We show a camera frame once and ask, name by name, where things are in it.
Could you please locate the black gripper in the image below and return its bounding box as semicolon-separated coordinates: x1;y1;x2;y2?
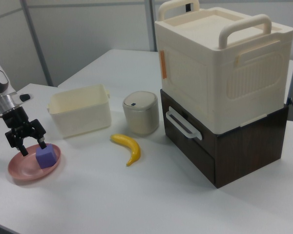
1;106;47;157

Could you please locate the purple foam cube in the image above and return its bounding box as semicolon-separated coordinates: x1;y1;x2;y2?
35;143;57;169

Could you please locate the pink plastic plate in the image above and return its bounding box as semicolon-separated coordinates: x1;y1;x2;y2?
7;143;62;181

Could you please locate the cream open plastic bin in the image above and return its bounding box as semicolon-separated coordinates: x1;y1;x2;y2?
46;84;112;139

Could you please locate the yellow banana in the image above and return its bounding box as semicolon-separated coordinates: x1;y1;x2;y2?
110;133;142;168

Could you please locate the small beige trash can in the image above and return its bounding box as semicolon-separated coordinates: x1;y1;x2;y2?
122;91;160;137

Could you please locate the orange tape strip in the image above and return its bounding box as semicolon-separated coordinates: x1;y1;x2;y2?
159;50;168;79

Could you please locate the dark wood drawer cabinet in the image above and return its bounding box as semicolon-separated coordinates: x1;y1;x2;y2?
160;89;290;189

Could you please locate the white drawer handle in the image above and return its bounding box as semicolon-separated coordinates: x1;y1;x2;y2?
166;106;203;140

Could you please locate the cream storage box with handles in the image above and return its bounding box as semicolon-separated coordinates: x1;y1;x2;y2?
154;0;293;134

